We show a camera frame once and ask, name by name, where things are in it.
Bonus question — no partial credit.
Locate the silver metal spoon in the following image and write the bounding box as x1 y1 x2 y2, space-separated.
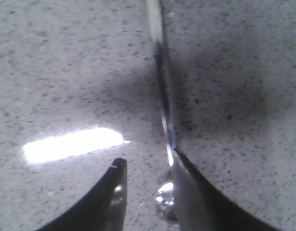
146 0 178 224

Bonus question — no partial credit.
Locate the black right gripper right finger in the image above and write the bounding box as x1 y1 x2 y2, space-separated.
173 150 276 231

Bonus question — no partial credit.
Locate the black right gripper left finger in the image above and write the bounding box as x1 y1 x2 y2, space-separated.
39 158 127 231

